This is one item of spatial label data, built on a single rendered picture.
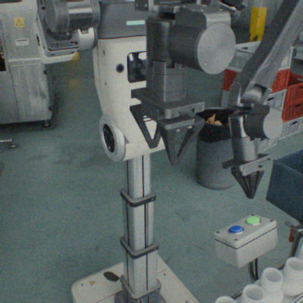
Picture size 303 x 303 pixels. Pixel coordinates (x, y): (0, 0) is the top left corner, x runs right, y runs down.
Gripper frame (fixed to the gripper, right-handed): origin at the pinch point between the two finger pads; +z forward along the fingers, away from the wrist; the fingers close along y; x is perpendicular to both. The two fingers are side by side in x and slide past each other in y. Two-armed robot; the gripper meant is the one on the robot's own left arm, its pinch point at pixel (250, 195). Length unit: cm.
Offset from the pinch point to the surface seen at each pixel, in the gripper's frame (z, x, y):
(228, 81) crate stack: -27, 188, 177
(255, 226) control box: 7.6, -1.6, -0.9
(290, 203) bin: 29, 33, 57
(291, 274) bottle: 10.0, -17.6, -8.9
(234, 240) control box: 7.7, -2.2, -8.7
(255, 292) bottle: 9.9, -16.3, -17.4
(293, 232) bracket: 12.7, -3.9, 10.1
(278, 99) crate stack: -1, 169, 227
